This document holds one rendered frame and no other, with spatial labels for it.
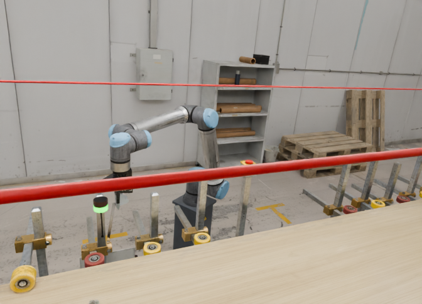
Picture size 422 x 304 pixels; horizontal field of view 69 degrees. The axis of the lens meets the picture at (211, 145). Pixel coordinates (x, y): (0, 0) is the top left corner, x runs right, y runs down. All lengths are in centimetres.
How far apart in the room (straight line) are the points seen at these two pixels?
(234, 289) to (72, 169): 327
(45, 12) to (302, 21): 345
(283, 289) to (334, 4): 476
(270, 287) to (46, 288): 87
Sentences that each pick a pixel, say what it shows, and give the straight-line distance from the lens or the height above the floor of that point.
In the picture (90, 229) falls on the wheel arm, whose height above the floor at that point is 86.
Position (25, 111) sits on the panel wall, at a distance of 407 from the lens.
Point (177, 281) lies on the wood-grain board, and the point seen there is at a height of 90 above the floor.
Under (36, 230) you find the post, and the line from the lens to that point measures 153.
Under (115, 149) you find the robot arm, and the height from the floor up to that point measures 133.
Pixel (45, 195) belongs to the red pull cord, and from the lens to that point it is 19.
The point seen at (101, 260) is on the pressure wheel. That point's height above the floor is 91.
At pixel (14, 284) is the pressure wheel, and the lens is 140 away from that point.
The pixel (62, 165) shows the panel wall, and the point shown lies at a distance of 427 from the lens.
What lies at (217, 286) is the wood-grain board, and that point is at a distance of 136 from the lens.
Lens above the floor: 183
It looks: 19 degrees down
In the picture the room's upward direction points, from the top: 5 degrees clockwise
